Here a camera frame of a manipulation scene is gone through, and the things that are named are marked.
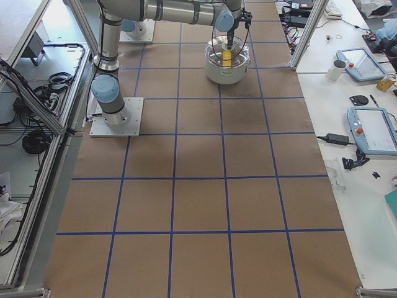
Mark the glass pot lid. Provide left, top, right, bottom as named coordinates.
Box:
left=205, top=35, right=250, bottom=68

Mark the blue teach pendant near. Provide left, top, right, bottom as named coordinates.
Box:
left=347, top=107, right=396, bottom=156

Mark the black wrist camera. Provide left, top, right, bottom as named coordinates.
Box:
left=239, top=7, right=252, bottom=30

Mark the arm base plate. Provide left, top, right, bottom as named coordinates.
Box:
left=119, top=19, right=156, bottom=43
left=89, top=97, right=144, bottom=137

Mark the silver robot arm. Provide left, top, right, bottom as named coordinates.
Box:
left=91, top=0, right=252, bottom=125

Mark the black power adapter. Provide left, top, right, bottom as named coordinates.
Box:
left=325, top=133, right=350, bottom=146

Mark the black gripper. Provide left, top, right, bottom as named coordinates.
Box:
left=227, top=26, right=236, bottom=50

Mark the white crumpled cloth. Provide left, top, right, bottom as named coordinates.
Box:
left=0, top=172, right=24, bottom=232

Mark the coiled black cable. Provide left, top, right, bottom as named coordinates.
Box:
left=21, top=129, right=52, bottom=155

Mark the yellow corn cob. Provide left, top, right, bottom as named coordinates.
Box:
left=221, top=50, right=233, bottom=68

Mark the blue teach pendant far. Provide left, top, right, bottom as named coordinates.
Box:
left=336, top=48, right=387, bottom=81

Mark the blue teach pendant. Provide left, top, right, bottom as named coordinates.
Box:
left=347, top=107, right=396, bottom=156
left=336, top=48, right=387, bottom=81

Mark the white mug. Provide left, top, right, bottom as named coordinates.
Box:
left=325, top=59, right=347, bottom=81

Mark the pale green cooking pot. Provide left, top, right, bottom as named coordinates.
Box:
left=205, top=57, right=251, bottom=85

